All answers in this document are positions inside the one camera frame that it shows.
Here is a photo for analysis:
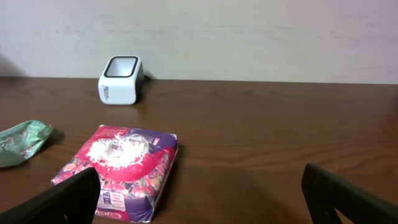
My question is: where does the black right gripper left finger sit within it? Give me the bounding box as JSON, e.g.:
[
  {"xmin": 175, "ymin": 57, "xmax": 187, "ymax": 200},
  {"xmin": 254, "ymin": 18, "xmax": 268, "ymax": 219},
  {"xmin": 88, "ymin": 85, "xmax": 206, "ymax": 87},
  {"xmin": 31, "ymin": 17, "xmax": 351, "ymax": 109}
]
[{"xmin": 1, "ymin": 167, "xmax": 101, "ymax": 224}]

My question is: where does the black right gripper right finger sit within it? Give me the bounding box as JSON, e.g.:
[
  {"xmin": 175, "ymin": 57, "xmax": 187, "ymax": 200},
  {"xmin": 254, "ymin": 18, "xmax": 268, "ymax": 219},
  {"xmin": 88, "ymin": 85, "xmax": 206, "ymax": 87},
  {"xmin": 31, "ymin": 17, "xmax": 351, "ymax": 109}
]
[{"xmin": 301, "ymin": 164, "xmax": 397, "ymax": 224}]

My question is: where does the red purple tissue pack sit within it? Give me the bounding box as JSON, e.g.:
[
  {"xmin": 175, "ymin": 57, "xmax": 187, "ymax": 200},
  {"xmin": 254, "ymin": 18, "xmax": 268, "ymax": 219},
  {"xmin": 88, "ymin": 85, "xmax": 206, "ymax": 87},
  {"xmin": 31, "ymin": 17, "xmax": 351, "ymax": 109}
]
[{"xmin": 51, "ymin": 125, "xmax": 178, "ymax": 223}]

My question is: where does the green snack packet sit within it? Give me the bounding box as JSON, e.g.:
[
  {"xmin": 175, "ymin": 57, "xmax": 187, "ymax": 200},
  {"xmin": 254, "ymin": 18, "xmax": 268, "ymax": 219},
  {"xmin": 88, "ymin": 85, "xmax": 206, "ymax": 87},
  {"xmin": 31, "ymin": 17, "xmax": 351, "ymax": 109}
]
[{"xmin": 1, "ymin": 120, "xmax": 53, "ymax": 168}]

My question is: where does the white barcode scanner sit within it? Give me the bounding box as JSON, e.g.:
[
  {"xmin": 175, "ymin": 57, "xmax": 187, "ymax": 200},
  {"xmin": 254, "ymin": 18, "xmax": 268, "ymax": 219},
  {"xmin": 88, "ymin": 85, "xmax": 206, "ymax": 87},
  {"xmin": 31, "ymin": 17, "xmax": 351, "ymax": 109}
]
[{"xmin": 98, "ymin": 55, "xmax": 145, "ymax": 105}]

